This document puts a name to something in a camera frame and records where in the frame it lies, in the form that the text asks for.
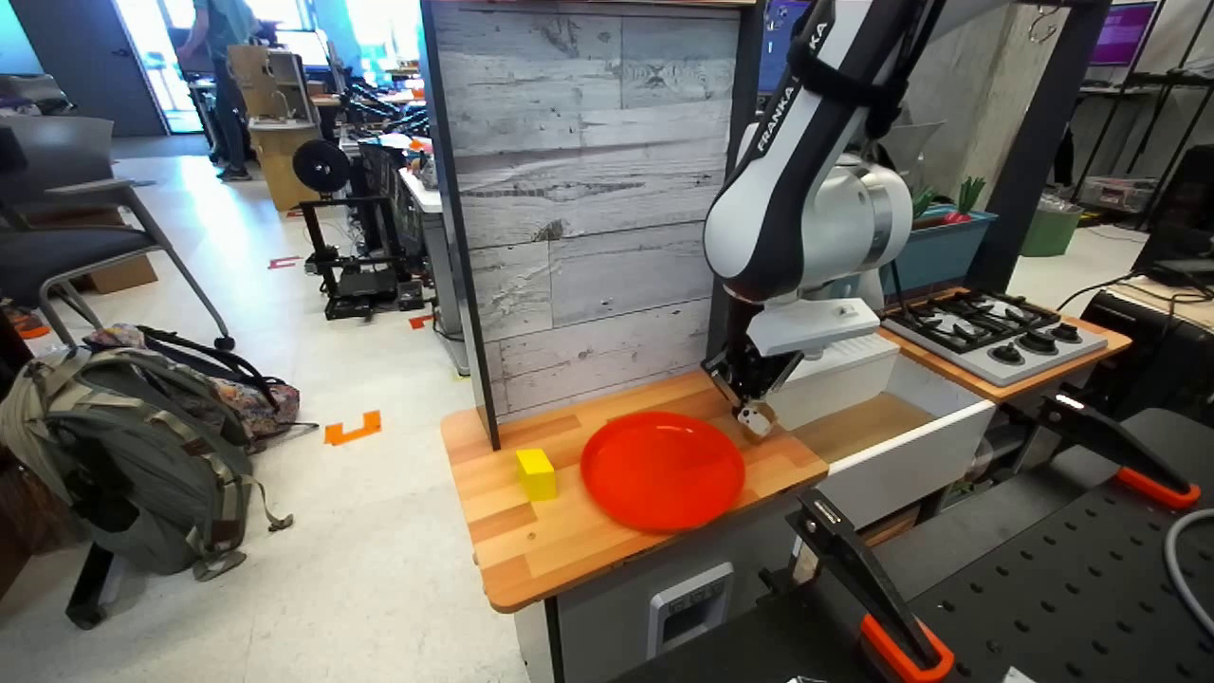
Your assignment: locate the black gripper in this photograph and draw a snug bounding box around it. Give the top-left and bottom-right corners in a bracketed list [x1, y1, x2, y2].
[697, 331, 811, 423]

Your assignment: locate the red round plate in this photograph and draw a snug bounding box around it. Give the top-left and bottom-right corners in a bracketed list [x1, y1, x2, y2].
[575, 409, 752, 541]

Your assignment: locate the white toy sink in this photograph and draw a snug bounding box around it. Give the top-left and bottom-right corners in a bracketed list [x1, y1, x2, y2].
[766, 331, 999, 532]

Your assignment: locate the yellow block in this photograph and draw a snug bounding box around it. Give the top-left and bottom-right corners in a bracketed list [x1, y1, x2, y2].
[513, 445, 563, 505]

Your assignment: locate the short teal planter box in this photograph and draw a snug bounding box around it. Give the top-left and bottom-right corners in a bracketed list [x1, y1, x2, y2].
[885, 209, 1002, 303]

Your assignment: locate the toy stove with black burners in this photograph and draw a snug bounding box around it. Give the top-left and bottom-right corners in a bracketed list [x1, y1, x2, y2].
[881, 288, 1108, 386]

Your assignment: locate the grey wood backboard panel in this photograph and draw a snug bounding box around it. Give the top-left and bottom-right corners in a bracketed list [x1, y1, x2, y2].
[421, 0, 763, 451]

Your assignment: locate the green bin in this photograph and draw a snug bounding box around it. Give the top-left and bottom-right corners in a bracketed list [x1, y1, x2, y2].
[1021, 195, 1084, 261]

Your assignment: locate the orange floor tape marker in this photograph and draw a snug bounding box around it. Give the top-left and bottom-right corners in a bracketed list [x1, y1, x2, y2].
[323, 409, 388, 447]

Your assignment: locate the black 3D printer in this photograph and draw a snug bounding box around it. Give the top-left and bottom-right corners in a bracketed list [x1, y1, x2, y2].
[293, 133, 427, 324]

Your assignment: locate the black office chair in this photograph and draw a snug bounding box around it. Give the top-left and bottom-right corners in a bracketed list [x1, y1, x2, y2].
[1132, 146, 1214, 288]

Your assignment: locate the black metal shelf rack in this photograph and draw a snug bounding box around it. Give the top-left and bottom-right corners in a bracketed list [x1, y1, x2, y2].
[1075, 0, 1214, 221]

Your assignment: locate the tan cabinet with machine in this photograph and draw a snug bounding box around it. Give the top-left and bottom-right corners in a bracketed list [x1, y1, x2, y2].
[229, 47, 339, 218]

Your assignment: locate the grey green backpack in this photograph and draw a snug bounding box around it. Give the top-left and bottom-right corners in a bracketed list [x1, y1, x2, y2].
[0, 324, 305, 584]

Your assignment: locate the standing person in dark clothes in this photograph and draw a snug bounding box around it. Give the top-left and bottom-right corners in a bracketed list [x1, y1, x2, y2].
[176, 0, 267, 184]

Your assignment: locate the cardboard box on floor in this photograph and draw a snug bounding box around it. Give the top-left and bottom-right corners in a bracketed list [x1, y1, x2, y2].
[71, 247, 163, 298]

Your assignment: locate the black clamp orange loop handle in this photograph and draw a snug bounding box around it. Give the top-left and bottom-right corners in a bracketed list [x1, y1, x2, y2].
[785, 489, 959, 683]

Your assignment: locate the black clamp orange straight handle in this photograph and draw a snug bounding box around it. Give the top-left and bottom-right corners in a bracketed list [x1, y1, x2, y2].
[1008, 390, 1208, 518]

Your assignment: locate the black vertical post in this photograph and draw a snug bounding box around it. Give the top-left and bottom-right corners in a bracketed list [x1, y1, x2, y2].
[964, 0, 1105, 298]

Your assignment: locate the white cable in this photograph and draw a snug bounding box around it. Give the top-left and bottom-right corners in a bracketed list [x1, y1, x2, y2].
[1162, 505, 1214, 639]

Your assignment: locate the grey metal frame chair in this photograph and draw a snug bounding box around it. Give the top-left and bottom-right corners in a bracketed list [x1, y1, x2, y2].
[0, 109, 239, 353]

